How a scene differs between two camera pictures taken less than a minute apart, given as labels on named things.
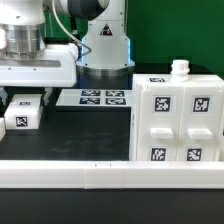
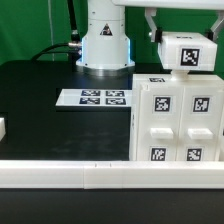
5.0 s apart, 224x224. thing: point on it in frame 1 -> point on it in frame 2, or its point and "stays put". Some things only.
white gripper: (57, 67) -> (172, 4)
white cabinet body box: (177, 120) stays put
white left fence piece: (2, 128) stays put
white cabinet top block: (23, 112) -> (182, 52)
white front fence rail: (111, 174) stays put
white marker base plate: (95, 97) stays put
